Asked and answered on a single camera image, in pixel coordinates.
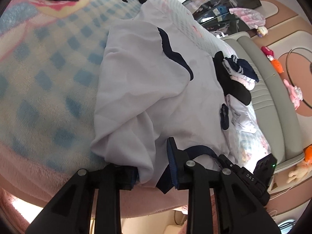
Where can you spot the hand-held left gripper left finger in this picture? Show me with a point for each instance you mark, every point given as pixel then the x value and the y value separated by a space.
pixel 126 178

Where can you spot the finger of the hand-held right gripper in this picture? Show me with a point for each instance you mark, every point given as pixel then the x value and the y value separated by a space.
pixel 228 162

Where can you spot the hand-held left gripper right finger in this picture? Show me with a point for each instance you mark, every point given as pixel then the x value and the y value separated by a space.
pixel 171 168

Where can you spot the white shirt with navy trim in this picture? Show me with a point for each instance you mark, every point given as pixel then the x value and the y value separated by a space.
pixel 146 90

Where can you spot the cream plush toy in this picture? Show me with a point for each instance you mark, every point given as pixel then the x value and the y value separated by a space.
pixel 297 173

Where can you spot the pale lilac folded shirt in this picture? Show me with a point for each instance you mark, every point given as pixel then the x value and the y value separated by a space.
pixel 243 119

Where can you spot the orange plush toy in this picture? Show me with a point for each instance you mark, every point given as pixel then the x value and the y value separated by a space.
pixel 277 64
pixel 308 156

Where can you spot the padded grey bed headboard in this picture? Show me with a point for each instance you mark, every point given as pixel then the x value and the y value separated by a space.
pixel 268 102

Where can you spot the pink bed sheet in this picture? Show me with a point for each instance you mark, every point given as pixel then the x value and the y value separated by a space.
pixel 48 182

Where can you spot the black folded sweater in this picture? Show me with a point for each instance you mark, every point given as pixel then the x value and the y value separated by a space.
pixel 231 82

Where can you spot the pink folded garment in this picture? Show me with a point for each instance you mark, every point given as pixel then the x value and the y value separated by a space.
pixel 249 85

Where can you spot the navy striped folded garment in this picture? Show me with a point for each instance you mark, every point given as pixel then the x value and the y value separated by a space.
pixel 241 67

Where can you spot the red plush toy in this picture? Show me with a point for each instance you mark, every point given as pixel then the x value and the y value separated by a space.
pixel 267 51

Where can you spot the blue checkered cartoon blanket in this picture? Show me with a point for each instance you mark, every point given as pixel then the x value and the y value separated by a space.
pixel 48 78

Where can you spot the white plush toy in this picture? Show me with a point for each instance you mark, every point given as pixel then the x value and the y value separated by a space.
pixel 262 31

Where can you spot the pink printed cloth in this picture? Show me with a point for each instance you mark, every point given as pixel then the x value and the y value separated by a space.
pixel 246 17

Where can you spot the glass front wardrobe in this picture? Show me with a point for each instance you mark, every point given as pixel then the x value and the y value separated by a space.
pixel 224 7

